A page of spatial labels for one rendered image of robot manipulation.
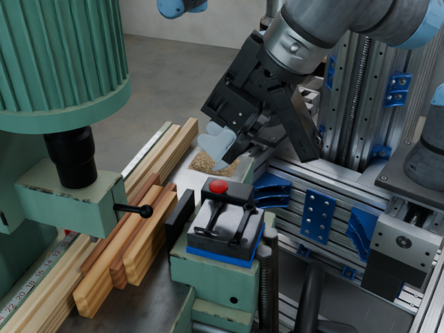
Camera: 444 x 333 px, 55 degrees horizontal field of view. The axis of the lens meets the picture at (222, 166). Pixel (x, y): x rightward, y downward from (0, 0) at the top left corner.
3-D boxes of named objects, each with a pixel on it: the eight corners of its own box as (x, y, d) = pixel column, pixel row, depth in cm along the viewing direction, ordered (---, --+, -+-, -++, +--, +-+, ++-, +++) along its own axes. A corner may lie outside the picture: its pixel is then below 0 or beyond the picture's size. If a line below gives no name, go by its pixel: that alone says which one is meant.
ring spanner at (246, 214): (238, 252, 58) (238, 249, 58) (224, 248, 59) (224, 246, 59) (257, 206, 66) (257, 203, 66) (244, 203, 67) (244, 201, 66)
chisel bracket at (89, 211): (108, 248, 61) (97, 203, 56) (26, 226, 65) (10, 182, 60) (132, 215, 67) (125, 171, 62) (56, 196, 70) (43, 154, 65)
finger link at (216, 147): (188, 151, 65) (217, 109, 59) (221, 173, 65) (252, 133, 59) (180, 162, 62) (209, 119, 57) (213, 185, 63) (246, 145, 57)
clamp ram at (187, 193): (211, 275, 67) (210, 234, 62) (168, 263, 69) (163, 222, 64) (228, 236, 74) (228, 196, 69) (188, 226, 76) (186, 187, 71)
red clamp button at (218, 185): (224, 196, 66) (224, 191, 65) (206, 192, 67) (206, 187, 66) (230, 185, 68) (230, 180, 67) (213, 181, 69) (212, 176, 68)
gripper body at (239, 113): (215, 90, 62) (259, 22, 54) (263, 124, 62) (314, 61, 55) (196, 115, 56) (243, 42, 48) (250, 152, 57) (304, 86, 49)
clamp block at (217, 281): (252, 316, 65) (254, 278, 60) (170, 293, 69) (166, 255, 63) (273, 248, 76) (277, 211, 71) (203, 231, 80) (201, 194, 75)
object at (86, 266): (94, 293, 65) (88, 269, 62) (86, 290, 65) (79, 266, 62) (162, 195, 84) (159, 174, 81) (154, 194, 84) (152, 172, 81)
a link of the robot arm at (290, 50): (337, 36, 52) (329, 59, 46) (314, 64, 55) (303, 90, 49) (287, -1, 51) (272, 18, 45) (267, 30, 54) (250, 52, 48)
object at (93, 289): (92, 319, 61) (85, 297, 58) (79, 315, 62) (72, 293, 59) (165, 207, 81) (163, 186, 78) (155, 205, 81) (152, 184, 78)
